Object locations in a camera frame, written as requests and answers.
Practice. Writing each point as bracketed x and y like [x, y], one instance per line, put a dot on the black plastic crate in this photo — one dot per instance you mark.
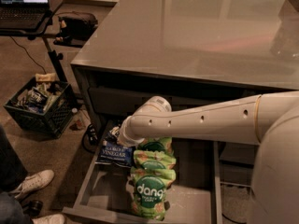
[51, 123]

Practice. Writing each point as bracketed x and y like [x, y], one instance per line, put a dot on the blue Kettle chip bag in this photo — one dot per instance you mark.
[111, 152]

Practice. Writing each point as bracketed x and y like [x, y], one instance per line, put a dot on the grey counter cabinet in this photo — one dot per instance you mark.
[219, 50]

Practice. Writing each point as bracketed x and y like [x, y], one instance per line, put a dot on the front green Dang chip bag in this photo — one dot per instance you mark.
[150, 186]

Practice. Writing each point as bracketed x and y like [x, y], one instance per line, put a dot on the small black cylinder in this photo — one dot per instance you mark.
[35, 207]

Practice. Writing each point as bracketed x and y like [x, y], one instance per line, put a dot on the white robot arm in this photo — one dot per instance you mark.
[270, 121]

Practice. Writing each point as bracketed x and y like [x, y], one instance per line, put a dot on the dark bag on floor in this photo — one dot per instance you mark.
[75, 28]

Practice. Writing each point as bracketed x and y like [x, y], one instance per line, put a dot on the grey top drawer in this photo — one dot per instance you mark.
[117, 102]

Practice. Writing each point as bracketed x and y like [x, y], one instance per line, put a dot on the person leg in jeans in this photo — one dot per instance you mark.
[14, 184]

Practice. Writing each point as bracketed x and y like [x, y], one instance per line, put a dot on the open laptop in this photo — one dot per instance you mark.
[23, 14]

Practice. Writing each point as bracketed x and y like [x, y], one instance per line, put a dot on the right lower grey drawer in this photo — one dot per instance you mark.
[235, 175]

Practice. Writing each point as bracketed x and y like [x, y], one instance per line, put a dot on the right middle grey drawer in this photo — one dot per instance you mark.
[239, 153]

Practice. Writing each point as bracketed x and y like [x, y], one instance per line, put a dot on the open grey middle drawer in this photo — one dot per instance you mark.
[194, 198]

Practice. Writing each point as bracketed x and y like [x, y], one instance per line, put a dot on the snack bags in crate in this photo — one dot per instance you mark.
[42, 95]

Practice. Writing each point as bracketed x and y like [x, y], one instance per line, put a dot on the green dang chip bag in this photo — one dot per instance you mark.
[163, 144]
[154, 160]
[150, 186]

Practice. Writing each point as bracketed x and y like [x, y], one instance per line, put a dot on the black laptop stand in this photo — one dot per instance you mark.
[41, 32]

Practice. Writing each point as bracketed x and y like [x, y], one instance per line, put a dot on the white left sneaker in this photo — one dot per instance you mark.
[34, 183]

